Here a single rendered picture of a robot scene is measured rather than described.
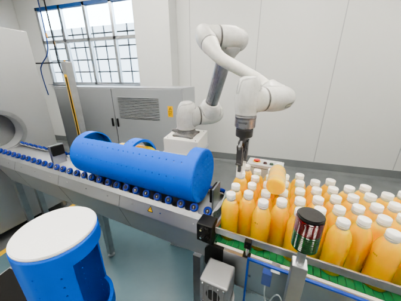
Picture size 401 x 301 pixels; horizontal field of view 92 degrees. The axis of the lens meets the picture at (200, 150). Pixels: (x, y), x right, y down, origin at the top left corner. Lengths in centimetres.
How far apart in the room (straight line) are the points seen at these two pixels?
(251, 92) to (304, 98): 293
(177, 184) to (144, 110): 203
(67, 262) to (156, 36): 348
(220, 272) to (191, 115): 108
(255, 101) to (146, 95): 215
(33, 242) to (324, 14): 387
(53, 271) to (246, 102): 90
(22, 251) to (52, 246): 8
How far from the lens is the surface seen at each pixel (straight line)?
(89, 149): 134
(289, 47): 369
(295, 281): 69
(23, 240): 98
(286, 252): 87
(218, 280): 88
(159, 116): 276
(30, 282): 95
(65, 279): 93
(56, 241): 91
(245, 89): 81
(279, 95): 90
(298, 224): 57
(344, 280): 97
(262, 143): 383
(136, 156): 108
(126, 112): 304
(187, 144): 153
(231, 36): 129
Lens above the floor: 157
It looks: 21 degrees down
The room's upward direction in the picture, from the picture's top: straight up
